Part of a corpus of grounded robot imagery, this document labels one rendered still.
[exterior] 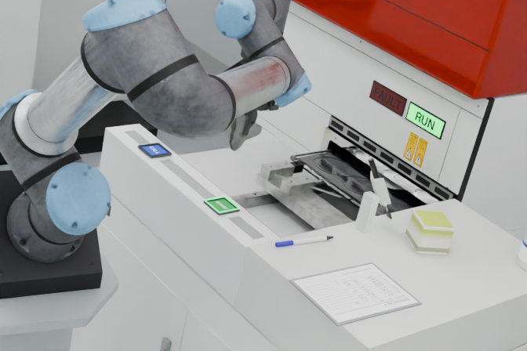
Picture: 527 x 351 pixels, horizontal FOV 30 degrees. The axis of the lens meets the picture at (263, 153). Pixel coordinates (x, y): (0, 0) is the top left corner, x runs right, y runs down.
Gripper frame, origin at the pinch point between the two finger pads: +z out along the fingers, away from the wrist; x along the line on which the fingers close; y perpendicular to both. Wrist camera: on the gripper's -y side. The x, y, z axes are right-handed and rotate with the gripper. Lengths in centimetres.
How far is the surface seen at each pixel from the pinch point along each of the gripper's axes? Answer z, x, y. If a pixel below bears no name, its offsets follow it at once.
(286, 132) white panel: 25, 44, 59
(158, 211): 23.0, 14.8, -3.9
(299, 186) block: 20.2, 10.3, 32.9
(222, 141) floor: 110, 187, 160
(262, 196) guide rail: 25.9, 17.0, 28.2
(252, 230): 15.0, -9.6, 1.9
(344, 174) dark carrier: 21, 12, 50
